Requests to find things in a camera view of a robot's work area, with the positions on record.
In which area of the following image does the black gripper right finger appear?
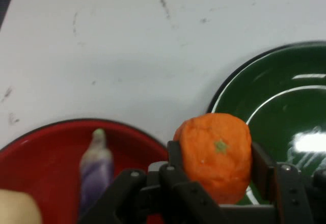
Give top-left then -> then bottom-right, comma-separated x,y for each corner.
251,142 -> 326,224

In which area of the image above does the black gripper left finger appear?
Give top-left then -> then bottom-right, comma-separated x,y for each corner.
78,139 -> 223,224

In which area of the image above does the orange toy orange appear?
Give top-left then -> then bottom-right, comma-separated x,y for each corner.
173,112 -> 253,205

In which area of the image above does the dark green plate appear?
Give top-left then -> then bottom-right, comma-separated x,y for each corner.
205,40 -> 326,207

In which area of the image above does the purple toy eggplant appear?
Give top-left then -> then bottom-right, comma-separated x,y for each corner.
78,128 -> 115,216

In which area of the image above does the red plate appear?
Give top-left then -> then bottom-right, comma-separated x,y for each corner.
0,118 -> 170,224

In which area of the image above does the pale yellow toy potato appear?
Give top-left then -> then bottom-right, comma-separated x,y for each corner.
0,189 -> 43,224

